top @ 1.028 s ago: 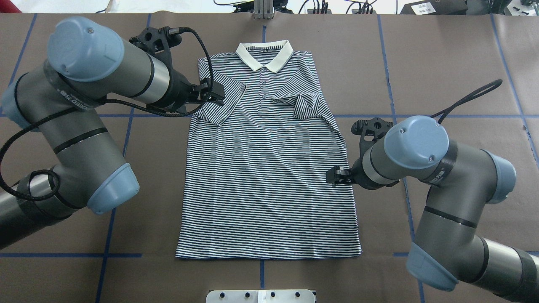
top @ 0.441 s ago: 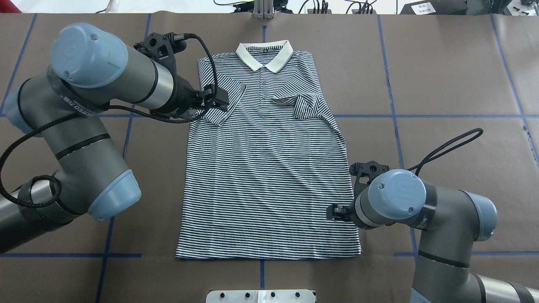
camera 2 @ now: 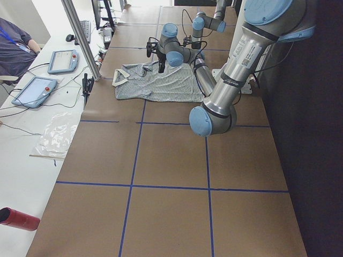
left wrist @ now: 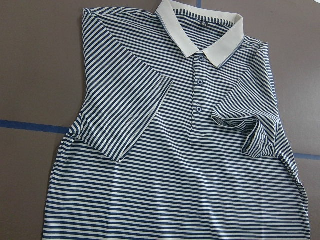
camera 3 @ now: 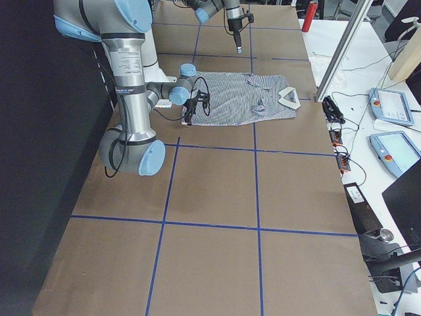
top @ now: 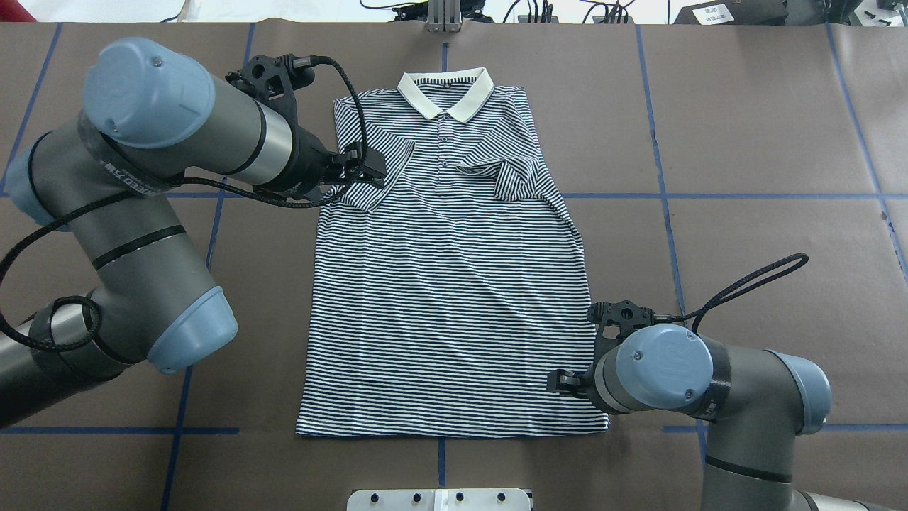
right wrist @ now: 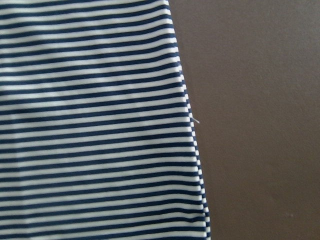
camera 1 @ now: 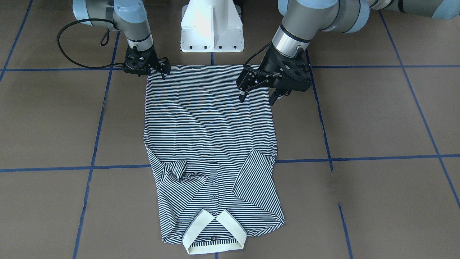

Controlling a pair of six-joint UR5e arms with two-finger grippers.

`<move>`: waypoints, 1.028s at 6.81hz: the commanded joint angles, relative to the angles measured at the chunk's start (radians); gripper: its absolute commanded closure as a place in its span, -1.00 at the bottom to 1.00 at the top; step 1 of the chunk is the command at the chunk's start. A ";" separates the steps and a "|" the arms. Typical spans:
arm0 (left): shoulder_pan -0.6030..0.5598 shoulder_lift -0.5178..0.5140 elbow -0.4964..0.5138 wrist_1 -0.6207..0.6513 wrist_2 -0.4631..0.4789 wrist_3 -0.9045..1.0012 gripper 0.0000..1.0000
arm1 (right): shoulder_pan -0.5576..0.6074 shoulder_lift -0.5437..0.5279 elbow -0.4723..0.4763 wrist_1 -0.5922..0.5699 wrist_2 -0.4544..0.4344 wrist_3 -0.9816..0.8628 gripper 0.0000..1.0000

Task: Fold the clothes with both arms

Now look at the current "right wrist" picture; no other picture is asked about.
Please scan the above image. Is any blue white striped polo shirt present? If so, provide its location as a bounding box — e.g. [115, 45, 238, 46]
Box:
[0, 0, 210, 240]

